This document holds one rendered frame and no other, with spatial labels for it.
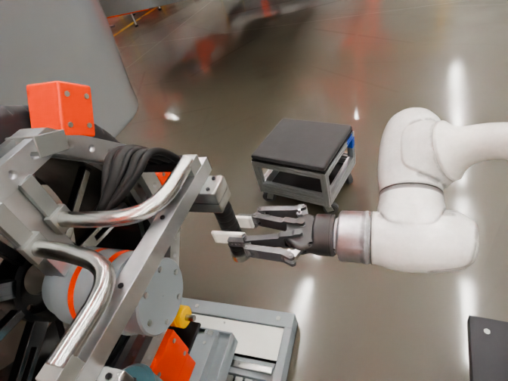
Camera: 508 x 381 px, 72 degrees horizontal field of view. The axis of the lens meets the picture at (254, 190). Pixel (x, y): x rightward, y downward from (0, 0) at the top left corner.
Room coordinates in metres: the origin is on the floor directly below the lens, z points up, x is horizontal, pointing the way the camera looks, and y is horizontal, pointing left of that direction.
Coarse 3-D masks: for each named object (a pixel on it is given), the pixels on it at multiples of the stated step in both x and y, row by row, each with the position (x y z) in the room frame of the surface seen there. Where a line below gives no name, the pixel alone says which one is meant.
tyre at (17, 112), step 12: (0, 108) 0.60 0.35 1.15; (12, 108) 0.61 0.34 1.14; (24, 108) 0.63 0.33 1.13; (0, 120) 0.58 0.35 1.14; (12, 120) 0.59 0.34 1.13; (24, 120) 0.61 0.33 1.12; (0, 132) 0.57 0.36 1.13; (12, 132) 0.58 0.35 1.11; (96, 132) 0.71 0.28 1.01; (144, 228) 0.69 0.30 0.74; (120, 348) 0.47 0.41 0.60
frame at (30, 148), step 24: (0, 144) 0.53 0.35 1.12; (24, 144) 0.50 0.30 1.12; (48, 144) 0.53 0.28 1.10; (72, 144) 0.57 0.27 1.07; (96, 144) 0.60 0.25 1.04; (120, 144) 0.64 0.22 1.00; (0, 168) 0.46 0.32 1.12; (24, 168) 0.48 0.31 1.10; (0, 192) 0.44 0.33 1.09; (144, 192) 0.69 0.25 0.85; (144, 336) 0.48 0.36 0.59; (120, 360) 0.43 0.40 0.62; (144, 360) 0.41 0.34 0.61
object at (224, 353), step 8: (200, 328) 0.72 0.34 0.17; (208, 328) 0.71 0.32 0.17; (216, 336) 0.67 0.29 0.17; (224, 336) 0.68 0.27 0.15; (232, 336) 0.66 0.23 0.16; (224, 344) 0.65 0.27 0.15; (232, 344) 0.64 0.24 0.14; (216, 352) 0.63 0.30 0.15; (224, 352) 0.62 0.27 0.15; (232, 352) 0.63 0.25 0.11; (216, 360) 0.60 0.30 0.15; (224, 360) 0.59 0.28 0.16; (216, 368) 0.57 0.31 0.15; (224, 368) 0.57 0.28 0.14; (208, 376) 0.56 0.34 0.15; (216, 376) 0.54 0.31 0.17; (224, 376) 0.55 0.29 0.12
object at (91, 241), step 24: (48, 168) 0.74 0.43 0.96; (72, 168) 0.70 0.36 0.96; (96, 168) 0.67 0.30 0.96; (72, 192) 0.64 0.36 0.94; (96, 192) 0.73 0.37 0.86; (0, 240) 0.48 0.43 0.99; (96, 240) 0.60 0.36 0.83; (120, 240) 0.69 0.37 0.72; (24, 264) 0.48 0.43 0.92; (0, 288) 0.44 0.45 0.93; (24, 288) 0.49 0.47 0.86; (24, 312) 0.43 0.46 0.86; (48, 312) 0.47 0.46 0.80; (0, 336) 0.39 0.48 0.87; (24, 336) 0.41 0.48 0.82; (48, 336) 0.55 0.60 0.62; (120, 336) 0.49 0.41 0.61; (24, 360) 0.38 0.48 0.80
